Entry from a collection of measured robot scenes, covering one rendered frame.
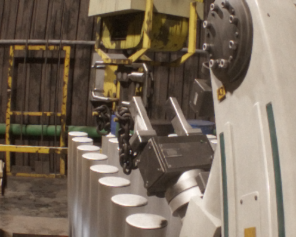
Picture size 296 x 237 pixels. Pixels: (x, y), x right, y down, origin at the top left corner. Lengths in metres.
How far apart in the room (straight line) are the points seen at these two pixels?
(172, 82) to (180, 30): 5.23
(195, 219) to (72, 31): 5.55
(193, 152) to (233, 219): 0.67
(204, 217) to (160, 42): 0.77
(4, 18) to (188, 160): 5.47
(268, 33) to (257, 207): 0.28
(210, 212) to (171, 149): 0.28
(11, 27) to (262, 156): 6.05
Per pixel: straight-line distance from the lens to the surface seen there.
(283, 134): 0.64
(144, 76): 1.59
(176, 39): 1.72
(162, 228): 1.66
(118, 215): 1.91
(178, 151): 1.37
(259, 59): 0.70
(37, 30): 6.56
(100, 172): 2.43
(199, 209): 1.21
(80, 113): 6.64
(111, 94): 1.91
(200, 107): 1.08
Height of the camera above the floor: 1.65
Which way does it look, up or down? 7 degrees down
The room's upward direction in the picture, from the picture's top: 4 degrees clockwise
